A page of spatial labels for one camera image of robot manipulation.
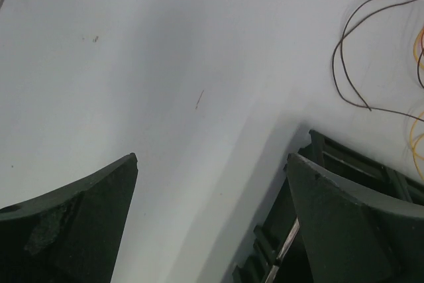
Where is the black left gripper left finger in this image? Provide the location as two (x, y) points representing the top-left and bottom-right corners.
(1, 153), (138, 282)

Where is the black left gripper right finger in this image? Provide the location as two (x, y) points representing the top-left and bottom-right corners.
(287, 153), (423, 282)

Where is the brown thin cable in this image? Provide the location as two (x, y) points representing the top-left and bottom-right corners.
(331, 0), (424, 121)

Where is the yellow thin cable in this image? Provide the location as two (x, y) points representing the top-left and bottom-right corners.
(408, 26), (424, 171)

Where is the black six-compartment bin tray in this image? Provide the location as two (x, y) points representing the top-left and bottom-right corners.
(232, 131), (423, 282)

